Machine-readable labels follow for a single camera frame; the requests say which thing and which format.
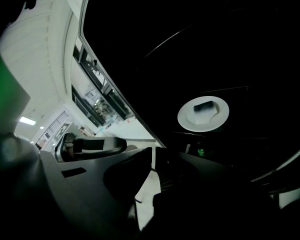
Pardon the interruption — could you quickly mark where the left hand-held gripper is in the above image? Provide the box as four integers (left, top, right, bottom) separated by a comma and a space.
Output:
54, 132, 128, 164

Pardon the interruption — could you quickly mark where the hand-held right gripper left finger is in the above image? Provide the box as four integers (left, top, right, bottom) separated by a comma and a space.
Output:
39, 146, 154, 240

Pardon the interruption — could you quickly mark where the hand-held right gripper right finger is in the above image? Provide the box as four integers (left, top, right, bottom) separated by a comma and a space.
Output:
139, 146, 281, 240

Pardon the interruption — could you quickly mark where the white round plate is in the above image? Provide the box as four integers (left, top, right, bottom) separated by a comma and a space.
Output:
177, 95, 230, 133

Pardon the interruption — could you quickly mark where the dark block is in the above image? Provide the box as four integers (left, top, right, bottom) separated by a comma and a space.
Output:
193, 100, 216, 113

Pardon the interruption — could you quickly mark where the ceiling light panel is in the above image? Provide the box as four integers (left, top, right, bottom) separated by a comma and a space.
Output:
19, 116, 37, 126

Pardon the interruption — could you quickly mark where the black window frame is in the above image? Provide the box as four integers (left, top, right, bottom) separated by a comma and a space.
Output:
70, 40, 136, 129

